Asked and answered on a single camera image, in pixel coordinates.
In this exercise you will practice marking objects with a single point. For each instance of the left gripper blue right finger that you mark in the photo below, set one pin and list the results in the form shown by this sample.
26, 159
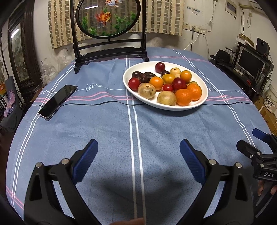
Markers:
195, 160

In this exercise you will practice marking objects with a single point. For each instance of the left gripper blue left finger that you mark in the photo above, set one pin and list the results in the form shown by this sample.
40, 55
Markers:
82, 161

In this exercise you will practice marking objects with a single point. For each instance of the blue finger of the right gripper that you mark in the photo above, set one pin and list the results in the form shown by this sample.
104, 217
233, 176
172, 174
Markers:
261, 135
247, 149

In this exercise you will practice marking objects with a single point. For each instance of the large orange mandarin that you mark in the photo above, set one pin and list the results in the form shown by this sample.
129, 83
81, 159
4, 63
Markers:
184, 97
196, 91

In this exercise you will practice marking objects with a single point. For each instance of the striped beige pepino fruit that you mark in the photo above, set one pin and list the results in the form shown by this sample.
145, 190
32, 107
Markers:
167, 98

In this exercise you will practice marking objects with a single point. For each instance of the large red plum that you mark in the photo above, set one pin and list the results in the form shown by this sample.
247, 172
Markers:
178, 83

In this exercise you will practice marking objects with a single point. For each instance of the tan round fruit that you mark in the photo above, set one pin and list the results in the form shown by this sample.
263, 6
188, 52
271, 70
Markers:
146, 90

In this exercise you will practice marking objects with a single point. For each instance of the yellow-green orange fruit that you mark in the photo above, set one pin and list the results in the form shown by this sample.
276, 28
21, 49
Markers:
168, 78

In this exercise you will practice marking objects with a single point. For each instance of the small orange tangerine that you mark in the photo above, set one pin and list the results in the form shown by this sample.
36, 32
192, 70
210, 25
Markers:
186, 76
157, 82

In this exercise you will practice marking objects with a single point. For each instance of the speckled beige passion fruit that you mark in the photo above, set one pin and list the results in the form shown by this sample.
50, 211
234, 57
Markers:
175, 71

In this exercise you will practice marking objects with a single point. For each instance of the small red cherry tomato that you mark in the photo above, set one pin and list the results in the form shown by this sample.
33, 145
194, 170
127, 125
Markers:
134, 84

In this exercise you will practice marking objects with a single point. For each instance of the dark purple small plum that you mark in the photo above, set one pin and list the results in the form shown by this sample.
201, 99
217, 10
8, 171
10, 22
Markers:
136, 74

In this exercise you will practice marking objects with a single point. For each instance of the dark purple plum front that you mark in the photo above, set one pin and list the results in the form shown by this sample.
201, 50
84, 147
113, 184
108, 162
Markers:
164, 72

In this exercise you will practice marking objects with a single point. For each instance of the person right hand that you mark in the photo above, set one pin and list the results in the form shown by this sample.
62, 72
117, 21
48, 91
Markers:
261, 187

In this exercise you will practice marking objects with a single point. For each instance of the cardboard box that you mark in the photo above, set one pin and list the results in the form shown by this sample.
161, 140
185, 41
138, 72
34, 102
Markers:
269, 117

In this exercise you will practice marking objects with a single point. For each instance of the white plastic bucket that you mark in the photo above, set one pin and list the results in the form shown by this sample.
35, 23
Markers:
270, 100

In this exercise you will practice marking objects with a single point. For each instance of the black desk shelf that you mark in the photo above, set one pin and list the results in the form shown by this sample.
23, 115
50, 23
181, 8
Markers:
252, 87

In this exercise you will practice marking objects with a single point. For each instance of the blue striped tablecloth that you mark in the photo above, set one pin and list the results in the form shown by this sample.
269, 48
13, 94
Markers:
139, 170

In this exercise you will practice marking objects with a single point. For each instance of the black smartphone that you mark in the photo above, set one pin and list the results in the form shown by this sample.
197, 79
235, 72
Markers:
55, 102

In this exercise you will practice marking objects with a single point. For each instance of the computer monitor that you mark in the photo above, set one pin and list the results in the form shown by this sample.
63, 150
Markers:
249, 63

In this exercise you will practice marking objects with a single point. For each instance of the white oval plate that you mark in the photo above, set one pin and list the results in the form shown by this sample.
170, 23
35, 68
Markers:
148, 68

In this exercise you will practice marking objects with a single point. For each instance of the black speaker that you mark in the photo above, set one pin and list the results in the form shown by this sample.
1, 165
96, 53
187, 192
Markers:
262, 48

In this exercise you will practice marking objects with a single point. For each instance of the black hat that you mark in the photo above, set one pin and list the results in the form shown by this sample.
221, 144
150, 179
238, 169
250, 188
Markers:
221, 57

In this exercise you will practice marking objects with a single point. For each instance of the goldfish round screen ornament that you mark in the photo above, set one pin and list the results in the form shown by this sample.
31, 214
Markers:
88, 47

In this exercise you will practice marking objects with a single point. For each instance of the checked beige curtain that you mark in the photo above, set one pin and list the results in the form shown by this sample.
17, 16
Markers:
105, 18

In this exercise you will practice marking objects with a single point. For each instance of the wall power strip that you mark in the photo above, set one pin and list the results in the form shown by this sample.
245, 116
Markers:
197, 29

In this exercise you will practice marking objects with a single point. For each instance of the dark framed wall painting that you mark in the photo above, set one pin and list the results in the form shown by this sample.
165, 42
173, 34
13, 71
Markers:
21, 46

